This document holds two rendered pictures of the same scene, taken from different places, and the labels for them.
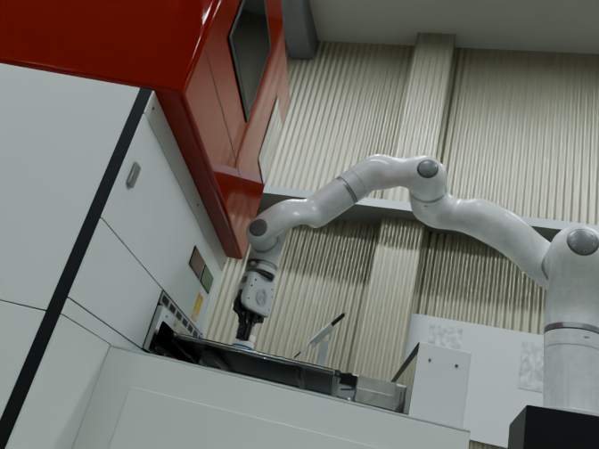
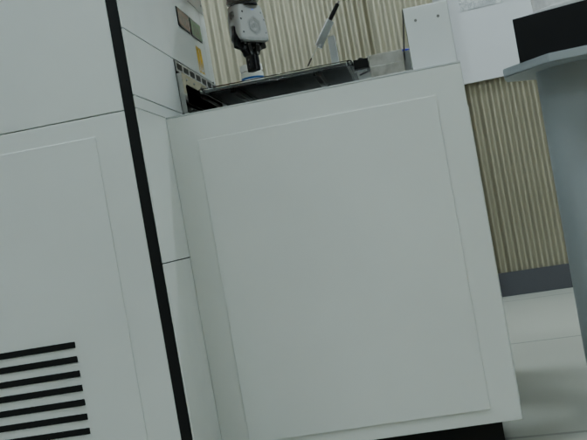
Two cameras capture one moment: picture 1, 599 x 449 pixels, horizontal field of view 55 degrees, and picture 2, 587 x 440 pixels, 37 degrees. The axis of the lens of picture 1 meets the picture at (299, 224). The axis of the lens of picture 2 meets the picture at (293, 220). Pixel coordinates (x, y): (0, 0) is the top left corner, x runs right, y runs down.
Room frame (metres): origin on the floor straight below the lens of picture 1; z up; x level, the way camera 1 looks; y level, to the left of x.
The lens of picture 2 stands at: (-0.85, 0.05, 0.55)
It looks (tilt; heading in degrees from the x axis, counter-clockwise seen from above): 0 degrees down; 0
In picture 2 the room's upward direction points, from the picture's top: 10 degrees counter-clockwise
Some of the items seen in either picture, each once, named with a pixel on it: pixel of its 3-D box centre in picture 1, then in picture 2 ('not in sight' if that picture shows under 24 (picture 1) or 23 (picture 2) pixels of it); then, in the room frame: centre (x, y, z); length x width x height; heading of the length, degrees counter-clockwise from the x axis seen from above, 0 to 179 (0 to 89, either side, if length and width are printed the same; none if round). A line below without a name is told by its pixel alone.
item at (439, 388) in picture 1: (416, 404); (427, 58); (1.28, -0.35, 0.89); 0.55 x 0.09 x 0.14; 172
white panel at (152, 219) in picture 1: (170, 275); (170, 43); (1.24, 0.25, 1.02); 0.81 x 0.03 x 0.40; 172
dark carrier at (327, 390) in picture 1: (261, 368); (284, 87); (1.40, 0.00, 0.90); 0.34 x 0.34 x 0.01; 82
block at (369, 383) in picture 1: (376, 386); (386, 58); (1.22, -0.24, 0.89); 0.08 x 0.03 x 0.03; 82
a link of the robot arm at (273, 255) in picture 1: (267, 241); not in sight; (1.45, 0.07, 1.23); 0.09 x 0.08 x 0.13; 164
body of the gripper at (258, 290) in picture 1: (254, 292); (245, 23); (1.45, 0.07, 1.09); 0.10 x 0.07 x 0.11; 136
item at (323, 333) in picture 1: (319, 345); (326, 44); (1.62, -0.14, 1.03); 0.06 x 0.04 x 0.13; 82
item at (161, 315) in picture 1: (176, 348); (203, 103); (1.41, 0.21, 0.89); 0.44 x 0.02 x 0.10; 172
